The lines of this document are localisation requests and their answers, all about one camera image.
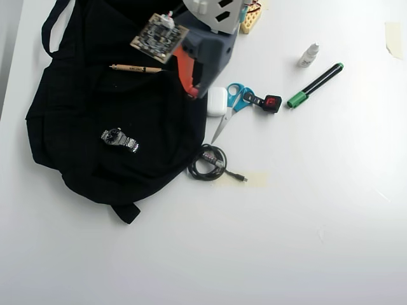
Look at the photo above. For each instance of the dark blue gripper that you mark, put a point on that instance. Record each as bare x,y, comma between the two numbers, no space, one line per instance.
212,52

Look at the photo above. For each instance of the yellow perforated robot base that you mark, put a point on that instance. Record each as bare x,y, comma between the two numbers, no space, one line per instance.
252,20

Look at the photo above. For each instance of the black fabric bag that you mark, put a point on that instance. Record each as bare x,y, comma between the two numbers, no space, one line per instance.
111,111

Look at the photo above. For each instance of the white earbuds case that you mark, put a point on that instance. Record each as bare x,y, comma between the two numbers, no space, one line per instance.
217,103

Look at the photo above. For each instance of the wooden pen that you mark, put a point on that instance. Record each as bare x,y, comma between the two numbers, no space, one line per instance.
136,68

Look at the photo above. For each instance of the black bike light red lens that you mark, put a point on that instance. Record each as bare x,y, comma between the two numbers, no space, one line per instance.
271,103

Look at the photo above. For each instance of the silver metal wristwatch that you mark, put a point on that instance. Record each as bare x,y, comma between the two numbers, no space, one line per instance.
119,139

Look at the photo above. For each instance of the small white dropper bottle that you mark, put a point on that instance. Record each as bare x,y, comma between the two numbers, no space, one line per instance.
307,55

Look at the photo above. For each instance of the green black marker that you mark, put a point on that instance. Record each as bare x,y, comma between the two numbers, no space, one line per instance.
314,84

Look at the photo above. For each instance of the wide masking tape strip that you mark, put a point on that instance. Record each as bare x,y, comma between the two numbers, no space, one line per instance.
257,179

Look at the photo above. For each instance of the torn masking tape piece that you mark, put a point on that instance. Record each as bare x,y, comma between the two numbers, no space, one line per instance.
394,38

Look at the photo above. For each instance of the bare camera circuit board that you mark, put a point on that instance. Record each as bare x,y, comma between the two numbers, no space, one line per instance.
159,38

